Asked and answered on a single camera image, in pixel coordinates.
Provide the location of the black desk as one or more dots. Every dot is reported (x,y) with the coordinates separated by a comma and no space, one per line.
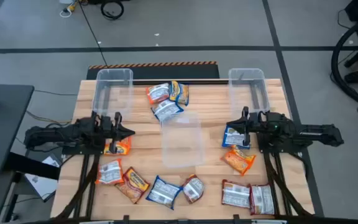
(2,140)

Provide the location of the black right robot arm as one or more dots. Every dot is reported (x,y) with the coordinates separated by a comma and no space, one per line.
(306,133)

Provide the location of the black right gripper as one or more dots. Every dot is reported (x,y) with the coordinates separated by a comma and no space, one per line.
(246,127)

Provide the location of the black hazard-striped floor mat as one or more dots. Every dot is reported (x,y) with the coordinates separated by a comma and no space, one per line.
(166,72)

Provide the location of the orange Maruchan noodle pack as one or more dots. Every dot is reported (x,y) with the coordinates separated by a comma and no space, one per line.
(158,93)
(110,171)
(238,160)
(124,147)

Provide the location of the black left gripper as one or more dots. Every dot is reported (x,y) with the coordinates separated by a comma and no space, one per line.
(117,137)

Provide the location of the blue Maruchan noodle pack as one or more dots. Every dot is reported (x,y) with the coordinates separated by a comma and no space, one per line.
(233,140)
(166,110)
(179,92)
(164,192)

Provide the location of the clear plastic bin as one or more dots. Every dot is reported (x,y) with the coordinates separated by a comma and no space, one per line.
(249,90)
(182,146)
(113,93)

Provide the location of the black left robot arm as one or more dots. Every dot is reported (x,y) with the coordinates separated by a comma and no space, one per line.
(57,137)

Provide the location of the white yellow power plug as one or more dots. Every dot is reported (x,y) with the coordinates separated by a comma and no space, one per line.
(72,5)

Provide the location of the red Maruchan noodle pack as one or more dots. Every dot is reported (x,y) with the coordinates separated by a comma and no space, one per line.
(193,188)
(262,199)
(235,193)
(133,185)

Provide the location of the white paper box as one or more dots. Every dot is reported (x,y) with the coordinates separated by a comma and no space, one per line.
(42,183)

